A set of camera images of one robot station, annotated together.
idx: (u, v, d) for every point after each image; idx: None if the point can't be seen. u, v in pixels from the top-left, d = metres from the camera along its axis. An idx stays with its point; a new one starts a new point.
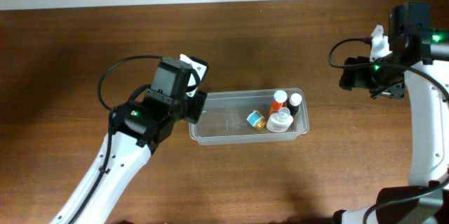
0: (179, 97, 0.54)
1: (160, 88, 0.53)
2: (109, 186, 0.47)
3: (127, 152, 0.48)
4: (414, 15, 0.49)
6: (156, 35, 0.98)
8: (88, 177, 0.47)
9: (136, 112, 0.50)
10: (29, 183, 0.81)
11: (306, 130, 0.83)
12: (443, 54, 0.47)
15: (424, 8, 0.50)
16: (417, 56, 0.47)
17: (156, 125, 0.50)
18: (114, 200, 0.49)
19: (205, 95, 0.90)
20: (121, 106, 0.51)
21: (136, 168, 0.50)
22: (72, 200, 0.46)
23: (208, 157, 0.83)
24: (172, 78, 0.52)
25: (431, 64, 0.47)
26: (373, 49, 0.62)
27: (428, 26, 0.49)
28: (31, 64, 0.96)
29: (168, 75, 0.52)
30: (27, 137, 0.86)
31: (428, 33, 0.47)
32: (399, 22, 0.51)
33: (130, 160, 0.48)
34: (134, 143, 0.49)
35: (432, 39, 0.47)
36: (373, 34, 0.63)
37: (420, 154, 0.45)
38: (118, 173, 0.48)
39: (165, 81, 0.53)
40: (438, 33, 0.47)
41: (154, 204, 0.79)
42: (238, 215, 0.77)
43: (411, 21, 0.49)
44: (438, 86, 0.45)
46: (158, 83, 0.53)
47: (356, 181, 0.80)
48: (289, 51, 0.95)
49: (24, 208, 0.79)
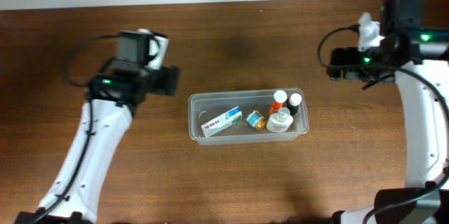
0: (142, 61, 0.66)
1: (125, 58, 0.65)
2: (99, 144, 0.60)
3: (108, 114, 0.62)
4: (405, 9, 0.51)
6: (156, 35, 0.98)
8: (76, 144, 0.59)
9: (108, 81, 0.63)
10: (29, 183, 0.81)
11: (306, 130, 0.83)
12: (433, 53, 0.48)
15: (416, 2, 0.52)
16: (406, 56, 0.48)
17: (129, 89, 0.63)
18: (111, 149, 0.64)
19: (205, 95, 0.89)
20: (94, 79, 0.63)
21: (122, 127, 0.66)
22: (67, 162, 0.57)
23: (208, 156, 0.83)
24: (136, 48, 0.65)
25: (421, 64, 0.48)
26: (362, 39, 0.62)
27: (419, 22, 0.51)
28: (30, 64, 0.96)
29: (132, 44, 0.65)
30: (27, 137, 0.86)
31: (417, 32, 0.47)
32: (391, 17, 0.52)
33: (111, 120, 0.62)
34: (112, 105, 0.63)
35: (421, 39, 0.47)
36: (361, 24, 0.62)
37: (416, 154, 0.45)
38: (104, 133, 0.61)
39: (128, 50, 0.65)
40: (428, 33, 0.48)
41: (154, 204, 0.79)
42: (238, 215, 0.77)
43: (402, 17, 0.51)
44: (429, 85, 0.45)
46: (123, 53, 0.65)
47: (356, 180, 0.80)
48: (289, 51, 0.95)
49: (23, 208, 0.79)
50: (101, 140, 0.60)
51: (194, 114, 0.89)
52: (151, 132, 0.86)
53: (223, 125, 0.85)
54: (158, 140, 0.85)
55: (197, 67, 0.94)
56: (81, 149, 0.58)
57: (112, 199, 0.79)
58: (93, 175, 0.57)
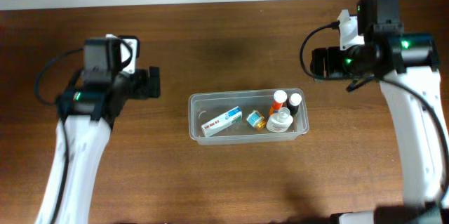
0: (113, 67, 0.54)
1: (94, 64, 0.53)
2: (81, 168, 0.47)
3: (85, 130, 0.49)
4: (383, 10, 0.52)
6: (156, 34, 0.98)
8: (54, 169, 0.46)
9: (78, 93, 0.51)
10: (28, 183, 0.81)
11: (306, 130, 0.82)
12: (415, 58, 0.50)
15: (393, 1, 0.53)
16: (390, 66, 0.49)
17: (103, 101, 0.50)
18: (95, 166, 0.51)
19: (205, 95, 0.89)
20: (63, 93, 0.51)
21: (105, 141, 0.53)
22: (48, 188, 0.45)
23: (208, 156, 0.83)
24: (103, 52, 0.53)
25: (406, 73, 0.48)
26: (343, 36, 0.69)
27: (398, 22, 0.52)
28: (29, 64, 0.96)
29: (96, 48, 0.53)
30: (26, 138, 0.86)
31: (396, 41, 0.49)
32: (369, 20, 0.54)
33: (90, 137, 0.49)
34: (88, 122, 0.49)
35: (402, 46, 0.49)
36: (340, 22, 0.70)
37: (412, 172, 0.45)
38: (82, 154, 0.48)
39: (95, 55, 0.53)
40: (407, 40, 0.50)
41: (154, 204, 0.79)
42: (238, 215, 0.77)
43: (381, 19, 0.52)
44: (417, 96, 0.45)
46: (88, 60, 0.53)
47: (356, 180, 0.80)
48: (289, 51, 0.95)
49: (23, 208, 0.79)
50: (82, 164, 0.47)
51: (194, 114, 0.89)
52: (151, 132, 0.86)
53: (223, 125, 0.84)
54: (158, 140, 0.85)
55: (197, 67, 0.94)
56: (59, 178, 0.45)
57: (112, 199, 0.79)
58: (80, 199, 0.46)
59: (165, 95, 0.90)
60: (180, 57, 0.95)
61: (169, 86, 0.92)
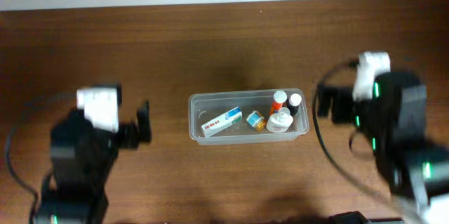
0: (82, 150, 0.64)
1: (67, 175, 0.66)
2: None
3: None
4: (407, 112, 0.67)
6: (156, 35, 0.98)
8: None
9: (55, 216, 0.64)
10: (24, 183, 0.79)
11: (306, 130, 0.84)
12: (443, 178, 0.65)
15: (419, 106, 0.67)
16: (408, 182, 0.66)
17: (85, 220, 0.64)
18: None
19: (205, 95, 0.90)
20: (41, 207, 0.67)
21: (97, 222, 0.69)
22: None
23: (208, 156, 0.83)
24: (75, 159, 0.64)
25: (424, 189, 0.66)
26: (360, 80, 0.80)
27: (417, 121, 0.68)
28: (30, 64, 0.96)
29: (70, 161, 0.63)
30: (22, 137, 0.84)
31: (420, 165, 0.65)
32: (393, 105, 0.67)
33: None
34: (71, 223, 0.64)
35: (424, 175, 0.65)
36: (363, 64, 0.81)
37: None
38: None
39: (62, 159, 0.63)
40: (429, 163, 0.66)
41: (154, 205, 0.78)
42: (238, 215, 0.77)
43: (403, 115, 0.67)
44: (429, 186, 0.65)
46: (63, 170, 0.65)
47: (356, 180, 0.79)
48: (289, 51, 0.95)
49: (19, 208, 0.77)
50: None
51: (194, 114, 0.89)
52: (151, 133, 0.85)
53: (223, 126, 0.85)
54: (158, 140, 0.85)
55: (197, 67, 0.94)
56: None
57: None
58: None
59: (165, 95, 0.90)
60: (180, 57, 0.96)
61: (168, 86, 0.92)
